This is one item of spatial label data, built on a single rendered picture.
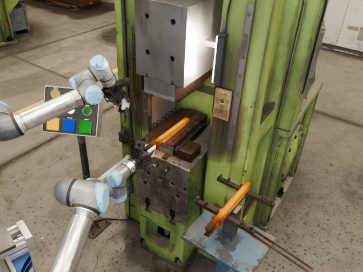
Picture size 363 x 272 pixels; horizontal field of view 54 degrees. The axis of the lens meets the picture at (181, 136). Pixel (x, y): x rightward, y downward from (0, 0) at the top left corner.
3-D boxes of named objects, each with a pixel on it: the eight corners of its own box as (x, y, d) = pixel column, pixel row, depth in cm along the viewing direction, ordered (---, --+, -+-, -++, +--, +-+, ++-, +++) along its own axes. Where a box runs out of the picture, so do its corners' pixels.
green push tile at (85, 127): (91, 134, 211) (92, 121, 211) (78, 132, 212) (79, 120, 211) (92, 133, 213) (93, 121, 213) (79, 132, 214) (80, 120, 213)
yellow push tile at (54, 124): (58, 130, 213) (59, 118, 212) (46, 129, 213) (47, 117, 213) (59, 130, 215) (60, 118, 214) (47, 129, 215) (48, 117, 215)
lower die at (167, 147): (172, 156, 207) (173, 144, 202) (145, 144, 215) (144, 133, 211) (206, 124, 237) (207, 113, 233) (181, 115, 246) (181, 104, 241)
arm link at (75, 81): (72, 86, 152) (94, 73, 154) (65, 76, 161) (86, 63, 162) (81, 100, 158) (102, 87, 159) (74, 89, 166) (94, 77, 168)
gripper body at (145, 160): (139, 159, 198) (125, 170, 189) (138, 147, 193) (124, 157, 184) (150, 164, 195) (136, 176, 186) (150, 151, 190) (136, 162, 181)
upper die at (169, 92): (174, 102, 187) (175, 86, 182) (143, 92, 196) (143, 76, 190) (211, 75, 218) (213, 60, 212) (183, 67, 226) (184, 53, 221)
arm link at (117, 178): (105, 185, 178) (103, 172, 173) (119, 174, 186) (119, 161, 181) (117, 191, 174) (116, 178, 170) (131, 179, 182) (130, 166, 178)
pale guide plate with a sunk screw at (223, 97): (227, 121, 190) (231, 93, 181) (212, 116, 194) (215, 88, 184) (229, 119, 192) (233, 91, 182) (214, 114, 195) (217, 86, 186)
